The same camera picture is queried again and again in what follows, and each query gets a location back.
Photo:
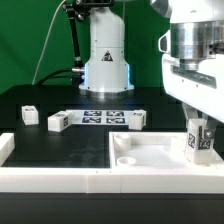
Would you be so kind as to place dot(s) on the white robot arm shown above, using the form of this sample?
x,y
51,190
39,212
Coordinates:
x,y
192,53

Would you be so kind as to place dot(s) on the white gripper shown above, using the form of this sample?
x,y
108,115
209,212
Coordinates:
x,y
201,90

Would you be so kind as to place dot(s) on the white square table top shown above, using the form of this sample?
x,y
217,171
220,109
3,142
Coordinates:
x,y
148,149

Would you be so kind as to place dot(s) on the white U-shaped fence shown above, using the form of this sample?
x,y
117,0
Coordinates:
x,y
199,179

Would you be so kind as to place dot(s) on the sheet of fiducial markers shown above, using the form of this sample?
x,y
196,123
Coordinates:
x,y
101,117

